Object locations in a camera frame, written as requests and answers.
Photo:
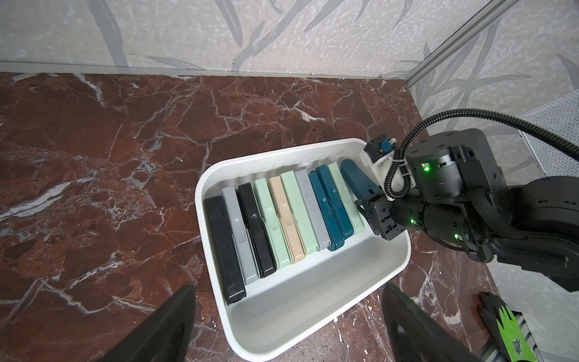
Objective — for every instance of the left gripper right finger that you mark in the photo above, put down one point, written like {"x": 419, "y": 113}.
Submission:
{"x": 414, "y": 335}

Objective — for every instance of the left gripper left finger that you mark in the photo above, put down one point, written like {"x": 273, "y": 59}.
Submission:
{"x": 164, "y": 335}

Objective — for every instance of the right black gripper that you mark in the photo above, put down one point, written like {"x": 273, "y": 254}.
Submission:
{"x": 455, "y": 174}

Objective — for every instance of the dark teal pliers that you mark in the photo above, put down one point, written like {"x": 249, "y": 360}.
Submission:
{"x": 335, "y": 201}
{"x": 359, "y": 183}

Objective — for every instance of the grey black pliers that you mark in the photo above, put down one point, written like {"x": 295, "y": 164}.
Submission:
{"x": 241, "y": 236}

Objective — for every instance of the white rectangular storage tray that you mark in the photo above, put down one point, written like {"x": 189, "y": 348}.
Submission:
{"x": 281, "y": 310}

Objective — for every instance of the mint green pliers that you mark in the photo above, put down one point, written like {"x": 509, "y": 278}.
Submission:
{"x": 272, "y": 224}

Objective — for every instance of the pale green pliers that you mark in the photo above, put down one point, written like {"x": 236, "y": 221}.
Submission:
{"x": 300, "y": 213}

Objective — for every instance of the beige pliers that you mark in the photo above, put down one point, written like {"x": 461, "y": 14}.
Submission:
{"x": 287, "y": 221}

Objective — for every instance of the light green pliers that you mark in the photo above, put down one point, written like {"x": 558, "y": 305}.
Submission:
{"x": 347, "y": 200}

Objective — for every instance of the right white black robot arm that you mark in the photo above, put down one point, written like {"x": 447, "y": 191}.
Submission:
{"x": 540, "y": 232}

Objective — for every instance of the green white work glove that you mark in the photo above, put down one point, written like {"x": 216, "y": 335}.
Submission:
{"x": 504, "y": 328}

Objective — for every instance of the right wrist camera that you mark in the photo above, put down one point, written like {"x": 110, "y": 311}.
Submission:
{"x": 391, "y": 173}

